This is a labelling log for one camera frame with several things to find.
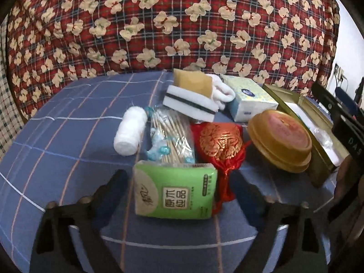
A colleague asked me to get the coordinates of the yellow sponge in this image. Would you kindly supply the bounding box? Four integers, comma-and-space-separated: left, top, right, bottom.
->
173, 68, 214, 99

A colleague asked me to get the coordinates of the white gauze roll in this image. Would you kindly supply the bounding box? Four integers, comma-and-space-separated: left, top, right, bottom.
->
114, 106, 148, 156

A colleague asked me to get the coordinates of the bag of cotton swabs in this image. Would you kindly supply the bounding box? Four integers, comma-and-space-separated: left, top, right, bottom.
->
144, 105, 197, 165

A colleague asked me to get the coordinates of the blue plaid bed sheet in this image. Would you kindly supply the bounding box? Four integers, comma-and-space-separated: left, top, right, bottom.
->
0, 70, 350, 273

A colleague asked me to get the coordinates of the pale folded towel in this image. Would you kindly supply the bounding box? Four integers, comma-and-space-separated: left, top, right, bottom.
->
206, 73, 236, 111

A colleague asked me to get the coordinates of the green tissue pack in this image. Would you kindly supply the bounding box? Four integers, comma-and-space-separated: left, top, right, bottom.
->
133, 159, 219, 220

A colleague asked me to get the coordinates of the white sponge with black stripe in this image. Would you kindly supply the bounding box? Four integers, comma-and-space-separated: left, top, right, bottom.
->
163, 85, 219, 122

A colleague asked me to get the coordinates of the red gold drawstring pouch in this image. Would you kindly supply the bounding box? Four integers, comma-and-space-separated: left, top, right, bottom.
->
190, 122, 252, 215

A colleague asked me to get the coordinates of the red plaid floral cushion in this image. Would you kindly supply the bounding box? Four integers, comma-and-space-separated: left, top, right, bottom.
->
6, 0, 342, 120

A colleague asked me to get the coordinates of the black cable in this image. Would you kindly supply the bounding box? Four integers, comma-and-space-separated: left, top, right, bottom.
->
338, 74, 351, 91

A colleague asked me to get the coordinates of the pale blue tissue box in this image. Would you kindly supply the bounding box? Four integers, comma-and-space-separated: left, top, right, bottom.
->
220, 75, 279, 123

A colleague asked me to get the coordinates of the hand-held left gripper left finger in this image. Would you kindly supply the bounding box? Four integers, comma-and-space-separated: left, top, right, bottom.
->
30, 169, 131, 273

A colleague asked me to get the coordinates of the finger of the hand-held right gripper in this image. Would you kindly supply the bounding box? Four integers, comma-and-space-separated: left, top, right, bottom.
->
311, 82, 353, 121
335, 87, 359, 114

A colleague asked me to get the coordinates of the rectangular gold tin box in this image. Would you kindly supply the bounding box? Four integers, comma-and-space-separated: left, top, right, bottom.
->
262, 83, 350, 188

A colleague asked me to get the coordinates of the white tin liner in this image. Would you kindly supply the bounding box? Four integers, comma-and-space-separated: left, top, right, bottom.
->
284, 101, 346, 167

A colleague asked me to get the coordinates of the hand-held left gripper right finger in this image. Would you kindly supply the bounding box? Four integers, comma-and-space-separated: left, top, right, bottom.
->
227, 171, 332, 273

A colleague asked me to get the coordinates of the green checked cloth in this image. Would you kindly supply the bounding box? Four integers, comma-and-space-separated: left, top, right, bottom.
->
0, 17, 26, 154

